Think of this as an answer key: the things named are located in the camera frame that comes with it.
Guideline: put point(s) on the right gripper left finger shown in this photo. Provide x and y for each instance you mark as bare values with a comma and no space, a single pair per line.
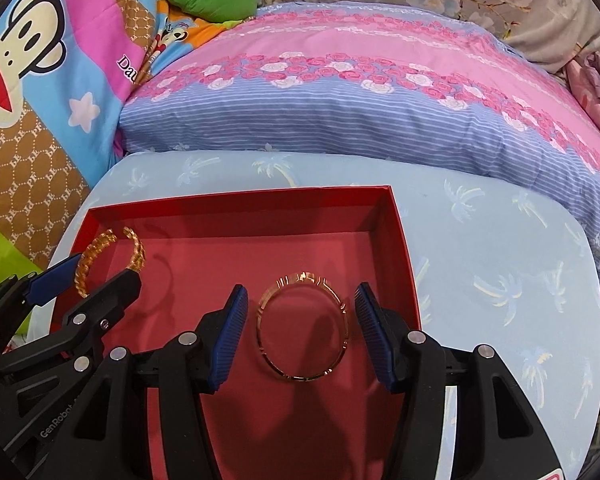
192,364

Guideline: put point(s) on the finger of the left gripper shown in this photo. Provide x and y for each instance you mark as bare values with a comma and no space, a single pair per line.
94,316
52,282

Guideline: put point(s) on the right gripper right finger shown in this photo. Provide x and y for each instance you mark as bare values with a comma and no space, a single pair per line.
409,363

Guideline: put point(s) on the twisted gold bangle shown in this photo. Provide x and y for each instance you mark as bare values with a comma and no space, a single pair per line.
97,246

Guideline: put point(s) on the thin gold bangle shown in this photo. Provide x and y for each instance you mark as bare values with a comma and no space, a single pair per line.
302,327

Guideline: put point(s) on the red shallow cardboard box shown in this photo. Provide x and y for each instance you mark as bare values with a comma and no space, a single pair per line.
200,246

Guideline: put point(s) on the cartoon monkey colourful blanket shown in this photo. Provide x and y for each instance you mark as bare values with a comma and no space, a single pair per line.
67,67

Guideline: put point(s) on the pink crumpled cloth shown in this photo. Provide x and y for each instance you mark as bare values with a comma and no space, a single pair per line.
583,78

